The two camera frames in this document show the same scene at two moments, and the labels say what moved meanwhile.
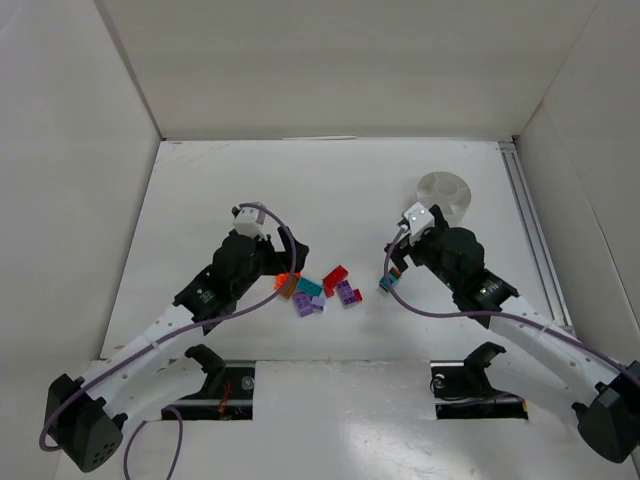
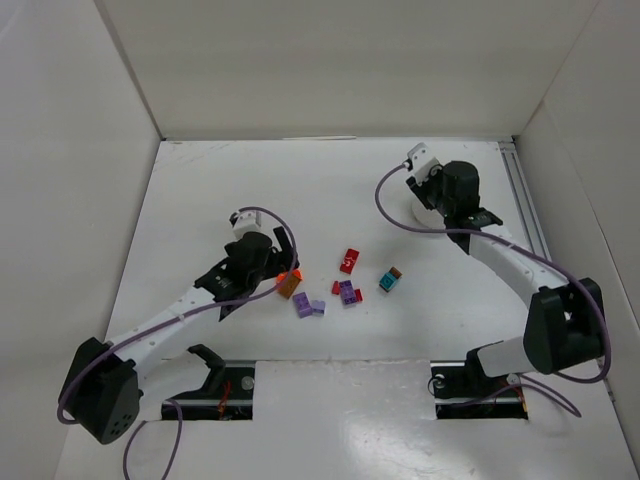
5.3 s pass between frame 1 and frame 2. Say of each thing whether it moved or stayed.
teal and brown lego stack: stayed
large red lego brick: moved
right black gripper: moved
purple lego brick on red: stayed
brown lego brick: stayed
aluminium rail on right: stayed
